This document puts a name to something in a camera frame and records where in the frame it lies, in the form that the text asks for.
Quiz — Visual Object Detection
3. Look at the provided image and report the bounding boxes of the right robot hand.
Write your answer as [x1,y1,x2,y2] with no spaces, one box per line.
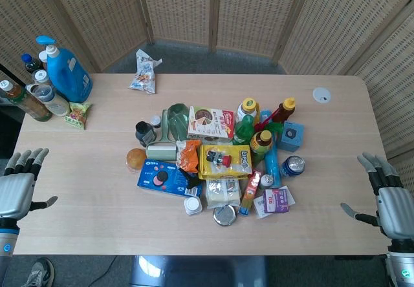
[340,152,414,239]

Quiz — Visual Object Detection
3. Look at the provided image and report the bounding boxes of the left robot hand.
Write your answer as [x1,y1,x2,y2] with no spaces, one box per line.
[0,147,59,220]

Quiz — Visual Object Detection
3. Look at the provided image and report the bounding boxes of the robot base body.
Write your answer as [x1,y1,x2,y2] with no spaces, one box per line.
[129,254,269,287]

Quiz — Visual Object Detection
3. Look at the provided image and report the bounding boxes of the orange yellow jelly cup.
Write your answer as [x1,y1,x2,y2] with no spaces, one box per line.
[125,148,148,173]

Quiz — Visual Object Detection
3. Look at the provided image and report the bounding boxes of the brown tea bottle white cap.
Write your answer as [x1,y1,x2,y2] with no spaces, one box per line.
[0,79,53,122]

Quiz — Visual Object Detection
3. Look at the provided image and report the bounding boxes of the grey sneaker shoe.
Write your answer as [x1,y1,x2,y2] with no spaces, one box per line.
[21,257,56,287]

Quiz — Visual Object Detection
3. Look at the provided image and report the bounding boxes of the green yellow snack packet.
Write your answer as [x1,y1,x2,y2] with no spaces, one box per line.
[64,101,93,131]

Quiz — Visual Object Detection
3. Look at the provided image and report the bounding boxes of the blue drink can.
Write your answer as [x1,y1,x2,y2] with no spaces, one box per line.
[279,155,306,178]

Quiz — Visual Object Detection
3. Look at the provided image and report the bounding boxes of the clear jar silver lid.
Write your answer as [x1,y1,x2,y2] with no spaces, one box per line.
[32,69,52,86]

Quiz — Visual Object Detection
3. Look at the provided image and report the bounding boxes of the purple white medicine box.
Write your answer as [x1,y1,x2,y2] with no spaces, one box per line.
[253,185,296,219]

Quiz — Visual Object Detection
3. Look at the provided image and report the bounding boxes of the light blue square box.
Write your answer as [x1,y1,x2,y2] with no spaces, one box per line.
[276,120,306,153]

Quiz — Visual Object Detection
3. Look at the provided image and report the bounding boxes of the dark soda bottle blue cap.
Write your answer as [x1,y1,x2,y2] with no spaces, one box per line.
[21,53,44,74]

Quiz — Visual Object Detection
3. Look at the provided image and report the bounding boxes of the blue tube canister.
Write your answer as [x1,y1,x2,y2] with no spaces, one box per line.
[264,138,281,189]

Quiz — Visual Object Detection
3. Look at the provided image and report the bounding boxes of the blue detergent pump bottle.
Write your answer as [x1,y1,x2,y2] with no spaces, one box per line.
[36,35,94,104]

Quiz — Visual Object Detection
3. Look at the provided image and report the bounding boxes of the white table grommet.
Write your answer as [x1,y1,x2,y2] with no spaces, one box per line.
[312,87,332,105]

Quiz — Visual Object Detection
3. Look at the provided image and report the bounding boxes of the black ink bottle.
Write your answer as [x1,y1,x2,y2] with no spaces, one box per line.
[135,121,157,148]

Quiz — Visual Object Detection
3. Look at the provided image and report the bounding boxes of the red yellow candy stick pack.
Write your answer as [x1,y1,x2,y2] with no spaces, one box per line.
[238,169,263,217]

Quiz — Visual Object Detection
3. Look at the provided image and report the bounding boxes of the honey squeeze bottle yellow cap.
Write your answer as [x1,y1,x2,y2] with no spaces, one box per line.
[272,97,296,123]

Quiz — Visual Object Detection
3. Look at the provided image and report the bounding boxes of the yellow lid juice bottle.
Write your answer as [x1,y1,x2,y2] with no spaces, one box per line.
[250,129,275,167]

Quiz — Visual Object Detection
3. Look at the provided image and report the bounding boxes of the blue Oreo cookie box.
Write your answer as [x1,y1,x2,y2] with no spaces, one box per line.
[137,158,203,199]

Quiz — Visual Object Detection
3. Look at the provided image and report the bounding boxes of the green lint roller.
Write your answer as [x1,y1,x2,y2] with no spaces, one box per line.
[145,109,178,162]

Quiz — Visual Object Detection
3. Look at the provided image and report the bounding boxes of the red plastic tool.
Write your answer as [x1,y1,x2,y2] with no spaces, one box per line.
[254,103,285,133]

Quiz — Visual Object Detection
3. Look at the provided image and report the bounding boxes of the yellow Lipton tea bag pack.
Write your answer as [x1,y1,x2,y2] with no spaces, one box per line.
[198,143,253,180]

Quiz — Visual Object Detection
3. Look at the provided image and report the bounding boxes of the green soda bottle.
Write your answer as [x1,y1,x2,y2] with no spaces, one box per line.
[232,114,256,147]

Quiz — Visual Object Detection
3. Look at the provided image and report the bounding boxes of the silver tin can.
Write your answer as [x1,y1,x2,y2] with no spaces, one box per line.
[212,204,237,227]

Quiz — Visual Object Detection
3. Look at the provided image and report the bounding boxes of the beige wrapped food pack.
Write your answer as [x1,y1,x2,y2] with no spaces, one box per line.
[204,177,241,209]

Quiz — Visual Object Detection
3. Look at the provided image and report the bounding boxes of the white snack bag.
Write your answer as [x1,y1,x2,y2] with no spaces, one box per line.
[128,48,163,94]

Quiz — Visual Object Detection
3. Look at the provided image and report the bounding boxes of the yellow cap tea bottle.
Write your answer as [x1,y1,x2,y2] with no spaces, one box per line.
[236,97,261,123]

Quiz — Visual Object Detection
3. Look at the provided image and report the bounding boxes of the orange snack bag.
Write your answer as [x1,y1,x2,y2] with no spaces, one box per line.
[176,139,202,174]

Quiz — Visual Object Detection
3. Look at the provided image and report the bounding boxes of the small white bottle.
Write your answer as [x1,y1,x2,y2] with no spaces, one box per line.
[183,196,203,216]

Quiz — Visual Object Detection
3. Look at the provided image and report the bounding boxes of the red emergency stop button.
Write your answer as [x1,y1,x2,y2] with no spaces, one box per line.
[206,150,234,169]

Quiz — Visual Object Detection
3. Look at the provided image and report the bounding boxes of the red white cake box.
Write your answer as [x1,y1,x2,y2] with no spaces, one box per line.
[187,105,235,140]

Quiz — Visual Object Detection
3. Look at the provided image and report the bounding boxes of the wooden folding screen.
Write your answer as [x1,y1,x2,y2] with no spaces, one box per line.
[0,0,414,200]

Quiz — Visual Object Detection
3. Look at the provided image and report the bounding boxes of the black floor cable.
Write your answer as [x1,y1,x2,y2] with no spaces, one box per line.
[92,255,118,287]

